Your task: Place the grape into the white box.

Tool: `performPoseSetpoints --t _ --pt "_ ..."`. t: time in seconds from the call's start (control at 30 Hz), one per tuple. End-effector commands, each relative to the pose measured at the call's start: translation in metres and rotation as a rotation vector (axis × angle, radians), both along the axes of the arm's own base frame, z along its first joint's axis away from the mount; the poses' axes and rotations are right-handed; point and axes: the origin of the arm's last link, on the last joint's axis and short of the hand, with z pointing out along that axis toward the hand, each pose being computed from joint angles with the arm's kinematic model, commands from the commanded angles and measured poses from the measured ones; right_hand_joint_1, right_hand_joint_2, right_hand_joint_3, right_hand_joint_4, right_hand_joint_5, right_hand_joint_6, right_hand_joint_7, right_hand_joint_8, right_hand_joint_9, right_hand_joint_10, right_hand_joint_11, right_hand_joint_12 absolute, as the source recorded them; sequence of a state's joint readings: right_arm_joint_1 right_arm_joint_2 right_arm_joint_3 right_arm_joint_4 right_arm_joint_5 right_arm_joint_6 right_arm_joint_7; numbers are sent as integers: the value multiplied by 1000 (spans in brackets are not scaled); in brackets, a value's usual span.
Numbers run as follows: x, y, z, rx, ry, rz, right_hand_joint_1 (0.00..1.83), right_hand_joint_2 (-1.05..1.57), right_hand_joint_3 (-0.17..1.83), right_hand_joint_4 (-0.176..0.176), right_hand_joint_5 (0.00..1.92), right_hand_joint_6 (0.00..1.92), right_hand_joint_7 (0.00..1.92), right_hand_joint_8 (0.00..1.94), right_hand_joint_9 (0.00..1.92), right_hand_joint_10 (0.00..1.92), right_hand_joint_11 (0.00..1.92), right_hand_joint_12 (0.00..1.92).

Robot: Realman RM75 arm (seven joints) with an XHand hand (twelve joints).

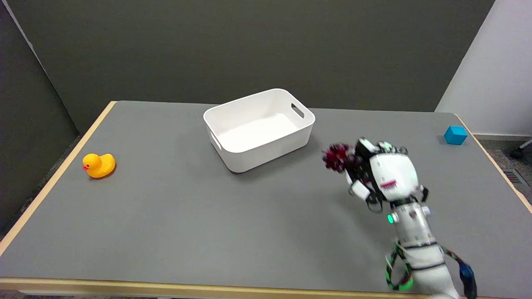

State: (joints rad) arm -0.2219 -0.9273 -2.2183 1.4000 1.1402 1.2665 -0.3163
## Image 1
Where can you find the white plastic box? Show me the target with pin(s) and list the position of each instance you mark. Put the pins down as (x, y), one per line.
(259, 129)

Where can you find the blue cube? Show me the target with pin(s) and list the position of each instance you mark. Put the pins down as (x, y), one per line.
(455, 135)

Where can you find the black chair caster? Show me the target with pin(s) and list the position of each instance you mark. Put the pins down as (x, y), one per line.
(521, 151)

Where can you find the dark red grape bunch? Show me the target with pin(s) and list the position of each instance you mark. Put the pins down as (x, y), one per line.
(338, 157)

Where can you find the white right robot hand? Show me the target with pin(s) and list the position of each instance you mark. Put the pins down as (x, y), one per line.
(392, 172)

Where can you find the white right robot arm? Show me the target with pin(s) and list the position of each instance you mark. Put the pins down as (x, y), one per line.
(419, 245)

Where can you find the yellow rubber duck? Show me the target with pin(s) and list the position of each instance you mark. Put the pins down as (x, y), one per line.
(99, 165)

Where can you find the floor vent grille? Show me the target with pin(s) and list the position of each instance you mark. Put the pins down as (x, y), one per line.
(514, 177)

